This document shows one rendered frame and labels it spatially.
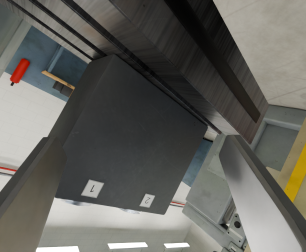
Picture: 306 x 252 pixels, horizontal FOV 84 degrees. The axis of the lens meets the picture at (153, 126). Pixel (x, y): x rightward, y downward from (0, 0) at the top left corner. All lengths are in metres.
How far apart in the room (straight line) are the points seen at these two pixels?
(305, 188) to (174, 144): 1.21
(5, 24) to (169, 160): 0.53
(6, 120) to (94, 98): 4.37
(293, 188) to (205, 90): 1.27
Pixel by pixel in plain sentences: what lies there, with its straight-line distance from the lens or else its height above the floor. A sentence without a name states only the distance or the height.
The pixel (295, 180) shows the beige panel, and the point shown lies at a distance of 1.44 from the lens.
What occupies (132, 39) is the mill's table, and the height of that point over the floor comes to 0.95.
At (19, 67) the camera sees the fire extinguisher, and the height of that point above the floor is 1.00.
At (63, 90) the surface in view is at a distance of 3.97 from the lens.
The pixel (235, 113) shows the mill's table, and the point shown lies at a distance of 0.27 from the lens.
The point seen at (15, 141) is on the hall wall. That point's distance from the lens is 4.68.
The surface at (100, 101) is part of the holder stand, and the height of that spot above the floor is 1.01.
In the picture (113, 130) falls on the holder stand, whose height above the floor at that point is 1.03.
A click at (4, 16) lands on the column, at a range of 0.63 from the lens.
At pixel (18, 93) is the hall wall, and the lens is 4.47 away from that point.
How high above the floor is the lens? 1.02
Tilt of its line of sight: 4 degrees down
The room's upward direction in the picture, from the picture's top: 152 degrees counter-clockwise
